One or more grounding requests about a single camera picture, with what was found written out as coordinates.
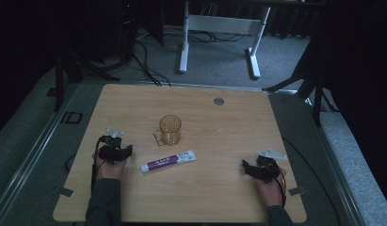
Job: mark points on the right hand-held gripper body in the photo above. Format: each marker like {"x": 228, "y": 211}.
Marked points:
{"x": 262, "y": 170}

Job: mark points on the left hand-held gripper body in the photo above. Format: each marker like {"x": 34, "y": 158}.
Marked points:
{"x": 114, "y": 152}

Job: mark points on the person's left hand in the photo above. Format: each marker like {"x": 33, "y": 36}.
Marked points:
{"x": 111, "y": 172}

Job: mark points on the person's right hand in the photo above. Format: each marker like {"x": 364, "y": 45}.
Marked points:
{"x": 271, "y": 192}

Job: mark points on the grey tape piece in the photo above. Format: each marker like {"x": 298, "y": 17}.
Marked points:
{"x": 296, "y": 190}
{"x": 64, "y": 191}

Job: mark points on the amber glass mug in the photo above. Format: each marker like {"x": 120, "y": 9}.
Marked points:
{"x": 170, "y": 130}

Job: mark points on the white and purple toothpaste tube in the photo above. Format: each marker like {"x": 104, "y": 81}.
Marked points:
{"x": 168, "y": 161}

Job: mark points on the round grey table grommet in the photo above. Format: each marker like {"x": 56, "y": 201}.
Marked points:
{"x": 218, "y": 101}

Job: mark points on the black metal stand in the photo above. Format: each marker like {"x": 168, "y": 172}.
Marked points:
{"x": 316, "y": 94}

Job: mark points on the black tripod stand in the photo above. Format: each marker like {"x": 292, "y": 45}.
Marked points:
{"x": 60, "y": 78}

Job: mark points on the dark computer tower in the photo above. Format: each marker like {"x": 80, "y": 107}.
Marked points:
{"x": 126, "y": 28}

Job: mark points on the black square floor frame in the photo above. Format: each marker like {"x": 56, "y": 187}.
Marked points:
{"x": 73, "y": 117}

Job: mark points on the metal floor rail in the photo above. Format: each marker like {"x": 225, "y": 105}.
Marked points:
{"x": 28, "y": 160}
{"x": 335, "y": 175}

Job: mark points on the white metal desk frame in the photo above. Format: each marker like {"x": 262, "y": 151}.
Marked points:
{"x": 222, "y": 24}

